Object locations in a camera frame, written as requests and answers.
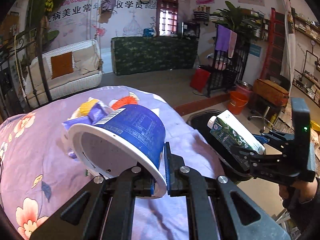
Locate blue paper noodle cup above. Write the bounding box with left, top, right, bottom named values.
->
left=68, top=105, right=167, bottom=198

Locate green white milk carton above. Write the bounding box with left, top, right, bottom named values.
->
left=207, top=110, right=265, bottom=171

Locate purple plastic wrapper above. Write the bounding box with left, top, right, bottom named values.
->
left=62, top=101, right=113, bottom=130

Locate yellow foam fruit net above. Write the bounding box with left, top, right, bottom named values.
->
left=70, top=98, right=99, bottom=120

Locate black trash bin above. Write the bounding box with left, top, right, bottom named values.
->
left=187, top=109, right=252, bottom=184

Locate right hand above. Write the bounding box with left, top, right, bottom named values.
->
left=278, top=177, right=318, bottom=204

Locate orange foam fruit net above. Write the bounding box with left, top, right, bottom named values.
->
left=110, top=96, right=138, bottom=110

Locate orange plastic bucket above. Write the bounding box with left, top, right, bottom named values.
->
left=228, top=91, right=249, bottom=115

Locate purple floral bed sheet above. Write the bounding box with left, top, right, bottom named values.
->
left=1, top=86, right=224, bottom=239

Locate red bag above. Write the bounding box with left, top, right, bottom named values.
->
left=190, top=68, right=210, bottom=93

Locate black metal rack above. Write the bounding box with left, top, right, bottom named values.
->
left=206, top=25, right=250, bottom=97

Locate green patterned mattress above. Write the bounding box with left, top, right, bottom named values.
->
left=111, top=36, right=198, bottom=76

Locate white wicker swing sofa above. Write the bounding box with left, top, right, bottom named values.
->
left=25, top=39, right=103, bottom=108

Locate orange brown cushion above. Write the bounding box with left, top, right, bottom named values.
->
left=50, top=52, right=73, bottom=79

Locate pink towel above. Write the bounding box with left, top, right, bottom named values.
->
left=228, top=31, right=237, bottom=59

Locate purple towel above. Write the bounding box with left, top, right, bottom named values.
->
left=215, top=25, right=231, bottom=52

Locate black metal railing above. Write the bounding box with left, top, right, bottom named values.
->
left=1, top=24, right=53, bottom=120

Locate potted green plant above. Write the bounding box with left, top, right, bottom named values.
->
left=211, top=1, right=260, bottom=42

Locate red phone booth cabinet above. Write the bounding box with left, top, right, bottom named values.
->
left=156, top=0, right=178, bottom=36

